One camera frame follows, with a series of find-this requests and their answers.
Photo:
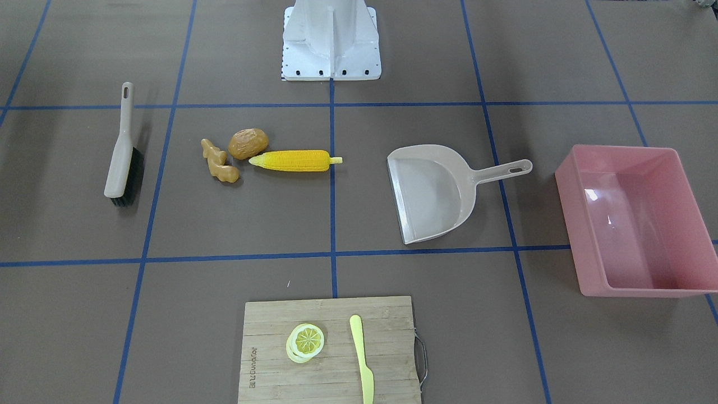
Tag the yellow lemon slice toy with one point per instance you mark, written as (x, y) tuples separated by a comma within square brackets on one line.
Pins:
[(304, 343)]

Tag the bamboo cutting board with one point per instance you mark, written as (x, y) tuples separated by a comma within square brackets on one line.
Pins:
[(267, 375)]

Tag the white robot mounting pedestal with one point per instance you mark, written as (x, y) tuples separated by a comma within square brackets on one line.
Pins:
[(330, 40)]

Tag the brown toy potato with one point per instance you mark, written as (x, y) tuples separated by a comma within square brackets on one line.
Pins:
[(245, 144)]

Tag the yellow plastic toy knife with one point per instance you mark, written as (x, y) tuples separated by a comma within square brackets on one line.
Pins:
[(366, 375)]

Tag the pink plastic bin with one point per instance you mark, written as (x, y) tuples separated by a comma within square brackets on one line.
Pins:
[(634, 225)]

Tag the yellow toy corn cob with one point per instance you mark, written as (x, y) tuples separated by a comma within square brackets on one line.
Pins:
[(302, 160)]

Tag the tan toy ginger root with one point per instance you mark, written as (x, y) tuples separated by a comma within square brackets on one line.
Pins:
[(216, 160)]

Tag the beige plastic dustpan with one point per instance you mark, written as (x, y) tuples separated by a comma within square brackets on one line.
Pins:
[(435, 189)]

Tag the beige hand brush black bristles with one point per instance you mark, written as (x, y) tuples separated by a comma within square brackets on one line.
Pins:
[(126, 168)]

